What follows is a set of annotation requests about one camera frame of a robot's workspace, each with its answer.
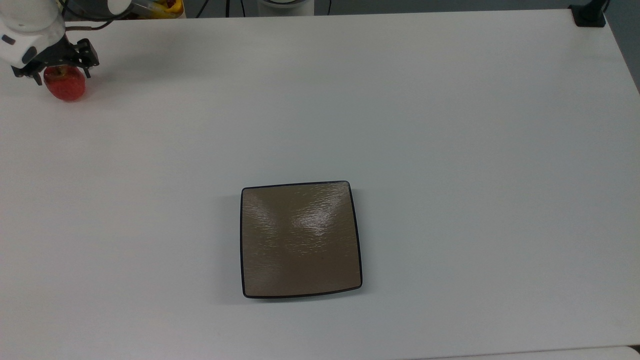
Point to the clear container with toy fruit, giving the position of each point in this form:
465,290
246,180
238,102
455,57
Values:
167,7

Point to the black table clamp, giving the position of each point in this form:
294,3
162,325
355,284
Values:
589,15

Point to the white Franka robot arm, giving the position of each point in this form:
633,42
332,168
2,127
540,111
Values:
27,25

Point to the red apple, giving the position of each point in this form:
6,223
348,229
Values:
66,86

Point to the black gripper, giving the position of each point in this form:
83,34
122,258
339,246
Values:
55,56

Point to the square brown ceramic plate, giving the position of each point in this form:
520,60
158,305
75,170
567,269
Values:
300,240

